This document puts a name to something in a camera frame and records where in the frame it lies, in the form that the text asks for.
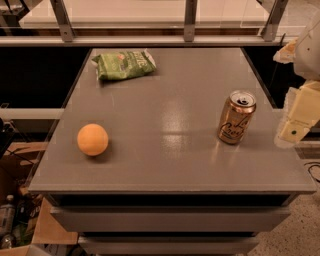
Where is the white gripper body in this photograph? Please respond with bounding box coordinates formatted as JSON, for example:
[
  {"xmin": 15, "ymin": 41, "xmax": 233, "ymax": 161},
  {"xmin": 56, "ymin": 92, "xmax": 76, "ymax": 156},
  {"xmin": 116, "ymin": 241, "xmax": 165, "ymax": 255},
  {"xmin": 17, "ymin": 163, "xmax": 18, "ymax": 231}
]
[{"xmin": 294, "ymin": 11, "xmax": 320, "ymax": 80}]

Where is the brown cardboard box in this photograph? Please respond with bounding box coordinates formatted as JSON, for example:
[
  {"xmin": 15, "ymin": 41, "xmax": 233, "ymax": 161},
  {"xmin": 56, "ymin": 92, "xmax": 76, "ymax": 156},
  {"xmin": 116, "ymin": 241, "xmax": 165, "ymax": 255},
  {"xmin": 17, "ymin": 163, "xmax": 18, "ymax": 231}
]
[{"xmin": 0, "ymin": 199, "xmax": 78, "ymax": 256}]

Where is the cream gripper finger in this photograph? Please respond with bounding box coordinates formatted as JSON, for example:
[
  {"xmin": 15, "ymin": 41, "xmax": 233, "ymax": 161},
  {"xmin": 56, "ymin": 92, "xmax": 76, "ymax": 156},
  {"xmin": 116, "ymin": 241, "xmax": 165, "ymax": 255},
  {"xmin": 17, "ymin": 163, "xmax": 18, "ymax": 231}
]
[
  {"xmin": 274, "ymin": 80, "xmax": 320, "ymax": 148},
  {"xmin": 273, "ymin": 39, "xmax": 297, "ymax": 64}
]

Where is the clear plastic water bottle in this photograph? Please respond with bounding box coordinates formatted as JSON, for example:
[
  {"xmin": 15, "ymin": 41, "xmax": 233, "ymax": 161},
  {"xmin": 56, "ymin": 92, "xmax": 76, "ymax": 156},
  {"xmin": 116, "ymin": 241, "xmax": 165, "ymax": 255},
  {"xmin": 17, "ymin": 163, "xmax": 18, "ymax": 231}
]
[{"xmin": 0, "ymin": 195, "xmax": 16, "ymax": 237}]

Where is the orange fruit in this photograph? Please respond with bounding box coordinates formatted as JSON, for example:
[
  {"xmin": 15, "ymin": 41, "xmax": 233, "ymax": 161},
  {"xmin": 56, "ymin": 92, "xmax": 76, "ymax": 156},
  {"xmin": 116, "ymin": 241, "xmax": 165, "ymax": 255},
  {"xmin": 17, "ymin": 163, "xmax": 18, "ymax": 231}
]
[{"xmin": 77, "ymin": 124, "xmax": 109, "ymax": 156}]

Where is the green jalapeno chip bag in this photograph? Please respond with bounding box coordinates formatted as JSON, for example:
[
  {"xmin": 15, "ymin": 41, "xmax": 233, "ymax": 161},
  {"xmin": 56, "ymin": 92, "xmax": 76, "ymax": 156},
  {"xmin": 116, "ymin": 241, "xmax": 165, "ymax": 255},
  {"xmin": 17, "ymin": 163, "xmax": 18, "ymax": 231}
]
[{"xmin": 92, "ymin": 50, "xmax": 156, "ymax": 81}]

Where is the gold soda can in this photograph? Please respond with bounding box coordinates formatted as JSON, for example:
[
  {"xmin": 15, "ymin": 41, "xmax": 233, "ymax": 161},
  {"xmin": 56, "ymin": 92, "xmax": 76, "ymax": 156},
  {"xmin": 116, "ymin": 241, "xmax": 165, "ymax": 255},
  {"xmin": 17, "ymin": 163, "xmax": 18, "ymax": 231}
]
[{"xmin": 217, "ymin": 90, "xmax": 256, "ymax": 145}]

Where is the grey drawer cabinet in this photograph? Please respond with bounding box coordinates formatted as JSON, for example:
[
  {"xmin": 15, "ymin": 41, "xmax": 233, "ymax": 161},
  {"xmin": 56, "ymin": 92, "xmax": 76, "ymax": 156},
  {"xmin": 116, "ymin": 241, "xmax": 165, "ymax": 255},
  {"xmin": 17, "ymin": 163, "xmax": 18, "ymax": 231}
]
[{"xmin": 30, "ymin": 48, "xmax": 316, "ymax": 255}]

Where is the metal railing frame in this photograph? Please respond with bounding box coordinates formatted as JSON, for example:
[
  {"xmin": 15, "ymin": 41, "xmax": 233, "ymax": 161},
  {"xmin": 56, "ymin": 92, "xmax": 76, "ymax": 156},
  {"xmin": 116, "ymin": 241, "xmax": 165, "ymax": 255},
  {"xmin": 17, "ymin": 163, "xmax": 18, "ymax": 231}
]
[{"xmin": 0, "ymin": 0, "xmax": 320, "ymax": 47}]

